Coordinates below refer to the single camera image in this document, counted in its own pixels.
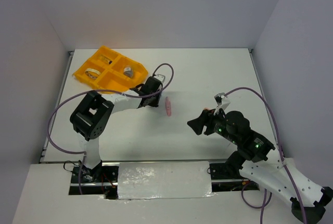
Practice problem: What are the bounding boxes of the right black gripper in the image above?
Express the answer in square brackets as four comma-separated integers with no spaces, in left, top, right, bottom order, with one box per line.
[186,105,238,143]

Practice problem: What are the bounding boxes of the pink highlighter pen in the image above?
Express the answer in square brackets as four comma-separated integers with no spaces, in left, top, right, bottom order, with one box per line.
[165,97,172,116]

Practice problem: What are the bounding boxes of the jar of paper clips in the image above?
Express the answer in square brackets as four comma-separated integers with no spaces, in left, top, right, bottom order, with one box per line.
[123,66,134,78]

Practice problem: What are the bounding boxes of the clear tape roll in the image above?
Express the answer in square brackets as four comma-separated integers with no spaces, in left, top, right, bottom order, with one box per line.
[85,68,101,80]

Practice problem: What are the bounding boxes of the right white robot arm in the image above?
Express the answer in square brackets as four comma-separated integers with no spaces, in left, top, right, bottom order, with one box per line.
[187,109,332,223]

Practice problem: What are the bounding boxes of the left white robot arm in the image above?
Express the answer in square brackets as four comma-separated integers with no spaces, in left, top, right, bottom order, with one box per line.
[70,74,165,182]

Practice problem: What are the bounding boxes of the yellow compartment tray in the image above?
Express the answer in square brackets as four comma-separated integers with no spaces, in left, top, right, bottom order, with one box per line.
[73,46,148,92]

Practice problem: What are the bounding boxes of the silver foil covered plate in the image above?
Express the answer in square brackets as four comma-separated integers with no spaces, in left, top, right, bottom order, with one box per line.
[117,161,214,200]

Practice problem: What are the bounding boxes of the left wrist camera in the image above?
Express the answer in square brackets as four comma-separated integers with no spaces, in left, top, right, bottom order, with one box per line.
[154,74,166,83]

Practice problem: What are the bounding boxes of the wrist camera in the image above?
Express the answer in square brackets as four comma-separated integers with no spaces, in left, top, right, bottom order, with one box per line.
[154,74,166,83]
[214,93,230,115]

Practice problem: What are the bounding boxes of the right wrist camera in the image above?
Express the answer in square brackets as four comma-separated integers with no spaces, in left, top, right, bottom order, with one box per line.
[214,93,230,115]

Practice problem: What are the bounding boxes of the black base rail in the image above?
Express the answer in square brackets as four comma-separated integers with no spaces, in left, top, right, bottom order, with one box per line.
[68,161,259,200]

